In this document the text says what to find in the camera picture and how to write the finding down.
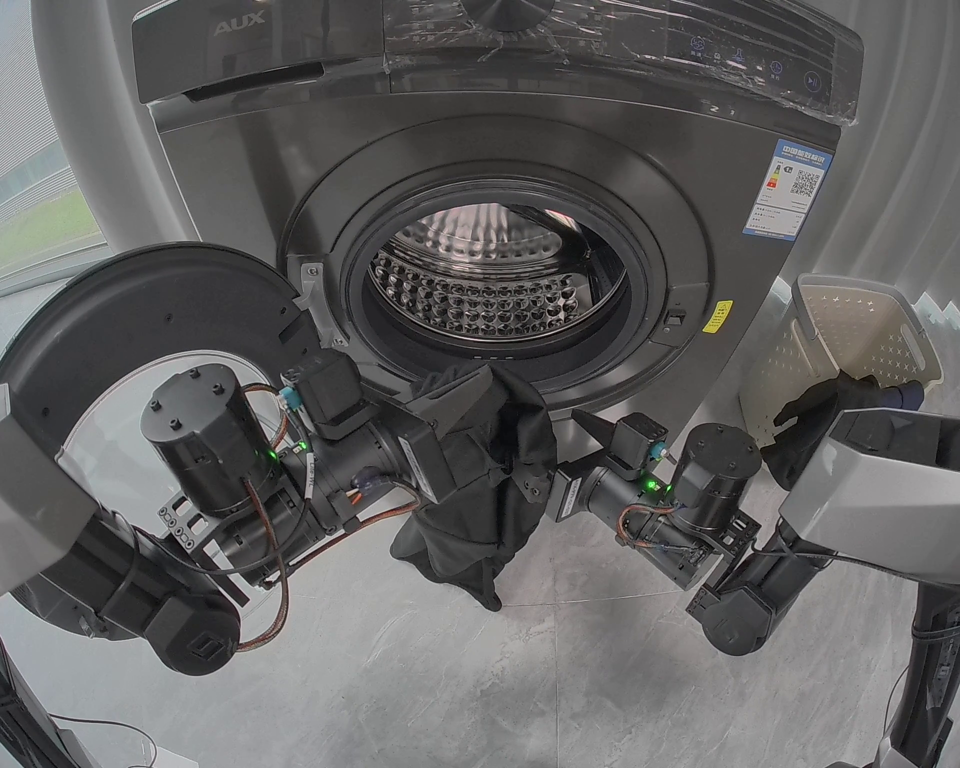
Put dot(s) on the heap of dark clothes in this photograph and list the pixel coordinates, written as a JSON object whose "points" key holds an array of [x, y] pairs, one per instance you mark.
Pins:
{"points": [[817, 409]]}

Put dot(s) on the cream laundry basket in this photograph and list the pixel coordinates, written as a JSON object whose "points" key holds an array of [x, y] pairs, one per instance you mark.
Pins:
{"points": [[847, 337]]}

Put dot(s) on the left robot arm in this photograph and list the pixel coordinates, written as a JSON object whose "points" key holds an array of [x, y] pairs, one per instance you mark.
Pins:
{"points": [[195, 442]]}

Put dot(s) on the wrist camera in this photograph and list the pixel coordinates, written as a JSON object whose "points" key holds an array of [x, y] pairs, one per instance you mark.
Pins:
{"points": [[330, 394], [637, 439]]}

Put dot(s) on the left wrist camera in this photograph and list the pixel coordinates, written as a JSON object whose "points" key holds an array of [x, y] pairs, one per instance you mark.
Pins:
{"points": [[330, 394]]}

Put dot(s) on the window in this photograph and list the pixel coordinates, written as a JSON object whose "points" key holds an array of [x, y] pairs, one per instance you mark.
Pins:
{"points": [[37, 150]]}

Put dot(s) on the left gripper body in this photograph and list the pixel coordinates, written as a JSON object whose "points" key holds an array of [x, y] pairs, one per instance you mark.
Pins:
{"points": [[375, 465]]}

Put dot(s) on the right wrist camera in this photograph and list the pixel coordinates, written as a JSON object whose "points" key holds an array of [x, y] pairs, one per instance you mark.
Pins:
{"points": [[637, 439]]}

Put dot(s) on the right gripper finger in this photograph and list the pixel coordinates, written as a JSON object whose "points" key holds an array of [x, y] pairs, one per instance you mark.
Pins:
{"points": [[600, 439]]}

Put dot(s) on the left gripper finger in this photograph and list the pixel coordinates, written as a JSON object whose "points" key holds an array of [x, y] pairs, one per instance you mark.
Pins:
{"points": [[457, 401]]}

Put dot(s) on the white curtain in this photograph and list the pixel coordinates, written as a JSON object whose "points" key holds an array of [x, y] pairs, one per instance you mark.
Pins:
{"points": [[900, 150], [112, 112]]}

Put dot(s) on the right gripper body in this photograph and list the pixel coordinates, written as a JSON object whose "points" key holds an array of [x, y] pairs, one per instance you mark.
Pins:
{"points": [[600, 491]]}

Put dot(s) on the black garment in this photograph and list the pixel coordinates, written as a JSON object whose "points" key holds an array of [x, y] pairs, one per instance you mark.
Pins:
{"points": [[495, 495]]}

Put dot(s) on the grey washing machine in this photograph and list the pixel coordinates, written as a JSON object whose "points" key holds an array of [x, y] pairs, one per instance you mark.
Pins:
{"points": [[525, 150]]}

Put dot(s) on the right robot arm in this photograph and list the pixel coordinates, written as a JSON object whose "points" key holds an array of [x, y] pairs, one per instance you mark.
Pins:
{"points": [[716, 472]]}

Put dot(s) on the washing machine door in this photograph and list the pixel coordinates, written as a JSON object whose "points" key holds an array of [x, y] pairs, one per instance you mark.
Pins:
{"points": [[150, 300]]}

